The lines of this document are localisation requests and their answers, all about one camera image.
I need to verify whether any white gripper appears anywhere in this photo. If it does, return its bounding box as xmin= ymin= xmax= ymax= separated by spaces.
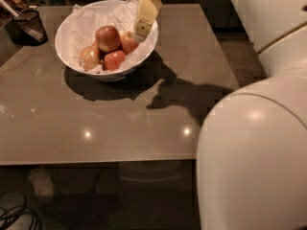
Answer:
xmin=132 ymin=0 xmax=162 ymax=42

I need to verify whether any red apple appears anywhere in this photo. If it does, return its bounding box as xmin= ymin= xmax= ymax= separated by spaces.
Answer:
xmin=104 ymin=50 xmax=126 ymax=71
xmin=121 ymin=31 xmax=139 ymax=55
xmin=95 ymin=25 xmax=121 ymax=53

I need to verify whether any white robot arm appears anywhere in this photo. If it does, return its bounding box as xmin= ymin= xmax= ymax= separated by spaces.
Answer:
xmin=197 ymin=0 xmax=307 ymax=230

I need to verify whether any white ceramic bowl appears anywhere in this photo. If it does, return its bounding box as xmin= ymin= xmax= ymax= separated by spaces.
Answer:
xmin=54 ymin=0 xmax=159 ymax=82

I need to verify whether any left yellowish apple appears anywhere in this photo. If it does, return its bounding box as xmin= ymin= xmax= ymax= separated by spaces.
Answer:
xmin=79 ymin=46 xmax=100 ymax=71

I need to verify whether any white crumpled paper liner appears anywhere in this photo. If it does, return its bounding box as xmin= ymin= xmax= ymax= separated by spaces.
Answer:
xmin=68 ymin=0 xmax=155 ymax=75

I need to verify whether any black mesh basket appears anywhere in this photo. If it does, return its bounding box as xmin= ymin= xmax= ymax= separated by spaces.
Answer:
xmin=13 ymin=10 xmax=48 ymax=46

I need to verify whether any white object under table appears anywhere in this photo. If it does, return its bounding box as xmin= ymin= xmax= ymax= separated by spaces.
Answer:
xmin=28 ymin=168 xmax=55 ymax=204

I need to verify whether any black cable on floor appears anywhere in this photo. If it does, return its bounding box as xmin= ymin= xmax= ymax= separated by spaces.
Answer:
xmin=0 ymin=192 xmax=43 ymax=230

